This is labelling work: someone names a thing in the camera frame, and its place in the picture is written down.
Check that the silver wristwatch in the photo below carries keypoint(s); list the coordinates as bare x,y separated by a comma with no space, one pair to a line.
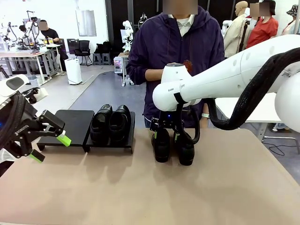
205,115

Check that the man in black shirt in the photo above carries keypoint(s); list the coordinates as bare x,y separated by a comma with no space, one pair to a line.
52,35

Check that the white side table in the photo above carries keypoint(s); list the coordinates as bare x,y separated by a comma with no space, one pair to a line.
257,110

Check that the mannequin with bucket hat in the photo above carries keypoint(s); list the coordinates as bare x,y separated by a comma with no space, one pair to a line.
291,25

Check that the black office chair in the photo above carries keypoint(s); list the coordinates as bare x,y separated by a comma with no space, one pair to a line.
84,47

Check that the translucent storage box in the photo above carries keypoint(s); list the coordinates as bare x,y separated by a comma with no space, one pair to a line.
34,80

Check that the grey plastic stool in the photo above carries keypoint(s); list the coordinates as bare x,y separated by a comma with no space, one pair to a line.
106,58
97,58

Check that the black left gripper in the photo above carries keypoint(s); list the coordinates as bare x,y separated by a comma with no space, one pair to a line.
25,131

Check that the black stand pole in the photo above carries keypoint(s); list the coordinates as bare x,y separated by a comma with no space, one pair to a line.
243,35

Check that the person's left hand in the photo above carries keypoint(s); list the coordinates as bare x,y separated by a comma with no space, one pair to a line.
205,123

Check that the person in red t-shirt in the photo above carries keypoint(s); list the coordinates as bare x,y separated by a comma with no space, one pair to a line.
262,30

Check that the black buckled dress shoe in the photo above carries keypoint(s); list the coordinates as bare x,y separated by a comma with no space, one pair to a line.
186,154
161,150

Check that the white lab workbench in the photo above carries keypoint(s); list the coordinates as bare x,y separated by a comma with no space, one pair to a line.
23,55

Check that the white humanoid robot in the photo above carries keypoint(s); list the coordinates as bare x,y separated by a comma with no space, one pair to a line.
127,25
225,25

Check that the white air purifier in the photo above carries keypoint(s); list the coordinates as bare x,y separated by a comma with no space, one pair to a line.
73,70

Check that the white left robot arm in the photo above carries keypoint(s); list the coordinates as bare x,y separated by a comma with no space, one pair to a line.
4,98

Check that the person's right forearm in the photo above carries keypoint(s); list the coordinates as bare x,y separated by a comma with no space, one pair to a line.
138,72

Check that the black metal shoe stand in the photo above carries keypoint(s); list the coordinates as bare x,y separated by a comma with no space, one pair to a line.
77,126
132,126

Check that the grey wall cabinet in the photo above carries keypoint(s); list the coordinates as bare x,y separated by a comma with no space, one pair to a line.
86,23

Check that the black backpack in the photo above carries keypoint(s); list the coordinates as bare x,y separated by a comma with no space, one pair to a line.
104,48

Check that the dark-haired seated person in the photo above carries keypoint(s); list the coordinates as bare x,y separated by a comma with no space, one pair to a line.
23,30

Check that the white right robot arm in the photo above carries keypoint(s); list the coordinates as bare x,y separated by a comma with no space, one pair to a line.
211,79

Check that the mannequin in beige jacket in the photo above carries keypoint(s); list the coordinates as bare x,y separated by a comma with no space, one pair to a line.
234,35

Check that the black chunky loafer shoe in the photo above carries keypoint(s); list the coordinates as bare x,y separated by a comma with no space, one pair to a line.
100,126
120,126

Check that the brown shoe brush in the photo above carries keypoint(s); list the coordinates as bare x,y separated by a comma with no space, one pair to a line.
188,65

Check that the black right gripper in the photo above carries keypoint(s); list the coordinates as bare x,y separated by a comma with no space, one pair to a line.
167,122

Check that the black camera tripod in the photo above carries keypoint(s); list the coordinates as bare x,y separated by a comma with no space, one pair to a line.
4,72

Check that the person in purple jacket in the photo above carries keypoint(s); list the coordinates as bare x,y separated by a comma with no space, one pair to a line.
159,42

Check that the person's left forearm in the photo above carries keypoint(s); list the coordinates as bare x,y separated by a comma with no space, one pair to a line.
205,108

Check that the computer case with lights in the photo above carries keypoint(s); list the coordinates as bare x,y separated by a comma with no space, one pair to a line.
118,66

